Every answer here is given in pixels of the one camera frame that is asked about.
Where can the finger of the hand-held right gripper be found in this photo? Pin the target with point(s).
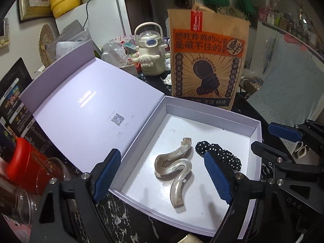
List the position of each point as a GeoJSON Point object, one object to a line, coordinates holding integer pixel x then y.
{"type": "Point", "coordinates": [284, 132]}
{"type": "Point", "coordinates": [268, 151]}

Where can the row of small bottles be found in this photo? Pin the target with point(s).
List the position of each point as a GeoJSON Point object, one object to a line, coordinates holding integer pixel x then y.
{"type": "Point", "coordinates": [291, 22]}

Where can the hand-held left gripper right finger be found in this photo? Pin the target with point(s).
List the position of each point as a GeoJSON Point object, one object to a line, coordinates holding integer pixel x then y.
{"type": "Point", "coordinates": [218, 179]}

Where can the gold picture frame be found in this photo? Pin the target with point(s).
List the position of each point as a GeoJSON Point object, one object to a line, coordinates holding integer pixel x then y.
{"type": "Point", "coordinates": [27, 11]}

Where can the wavy pearly hair clip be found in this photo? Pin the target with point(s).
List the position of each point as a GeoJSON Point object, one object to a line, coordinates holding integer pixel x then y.
{"type": "Point", "coordinates": [174, 168]}

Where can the white crumpled tissue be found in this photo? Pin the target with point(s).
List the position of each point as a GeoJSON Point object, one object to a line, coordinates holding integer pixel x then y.
{"type": "Point", "coordinates": [168, 78]}

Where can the clear plastic bag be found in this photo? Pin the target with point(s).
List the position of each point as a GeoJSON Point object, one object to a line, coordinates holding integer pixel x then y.
{"type": "Point", "coordinates": [115, 53]}

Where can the lavender gift box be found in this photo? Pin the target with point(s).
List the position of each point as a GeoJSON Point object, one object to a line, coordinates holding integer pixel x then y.
{"type": "Point", "coordinates": [83, 106]}

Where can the glass jar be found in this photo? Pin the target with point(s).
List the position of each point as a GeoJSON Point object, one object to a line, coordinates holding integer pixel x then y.
{"type": "Point", "coordinates": [17, 205]}

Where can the cream cartoon water bottle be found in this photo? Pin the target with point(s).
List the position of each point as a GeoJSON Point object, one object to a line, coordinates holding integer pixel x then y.
{"type": "Point", "coordinates": [150, 55]}

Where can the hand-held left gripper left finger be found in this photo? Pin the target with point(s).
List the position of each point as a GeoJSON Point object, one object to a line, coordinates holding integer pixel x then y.
{"type": "Point", "coordinates": [107, 173]}

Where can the grey plastic mailer bag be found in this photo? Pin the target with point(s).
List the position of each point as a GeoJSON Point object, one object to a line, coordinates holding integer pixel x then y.
{"type": "Point", "coordinates": [70, 34]}

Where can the black polka dot scrunchie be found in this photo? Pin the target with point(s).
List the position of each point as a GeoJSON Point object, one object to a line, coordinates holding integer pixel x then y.
{"type": "Point", "coordinates": [231, 160]}

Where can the dark brown door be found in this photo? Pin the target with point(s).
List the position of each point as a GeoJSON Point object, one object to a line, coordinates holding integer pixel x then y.
{"type": "Point", "coordinates": [134, 7]}

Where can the red lidded container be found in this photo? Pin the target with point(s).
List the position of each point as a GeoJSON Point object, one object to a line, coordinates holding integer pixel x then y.
{"type": "Point", "coordinates": [27, 162]}

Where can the yellow pot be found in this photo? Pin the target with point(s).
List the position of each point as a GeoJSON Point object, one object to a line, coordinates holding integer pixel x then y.
{"type": "Point", "coordinates": [64, 3]}

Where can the pale blue chair cover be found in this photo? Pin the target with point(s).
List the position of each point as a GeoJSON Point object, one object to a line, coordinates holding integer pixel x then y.
{"type": "Point", "coordinates": [288, 76]}

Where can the printed brown paper bag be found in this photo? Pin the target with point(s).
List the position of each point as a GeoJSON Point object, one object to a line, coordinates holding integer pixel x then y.
{"type": "Point", "coordinates": [207, 63]}

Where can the black printed menu board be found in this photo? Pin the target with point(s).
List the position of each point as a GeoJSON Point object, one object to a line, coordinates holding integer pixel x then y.
{"type": "Point", "coordinates": [17, 101]}

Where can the round woven mat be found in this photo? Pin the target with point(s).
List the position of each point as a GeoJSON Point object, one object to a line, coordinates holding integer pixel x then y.
{"type": "Point", "coordinates": [46, 45]}

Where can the white refrigerator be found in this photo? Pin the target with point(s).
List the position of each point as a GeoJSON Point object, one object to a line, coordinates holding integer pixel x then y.
{"type": "Point", "coordinates": [106, 12]}

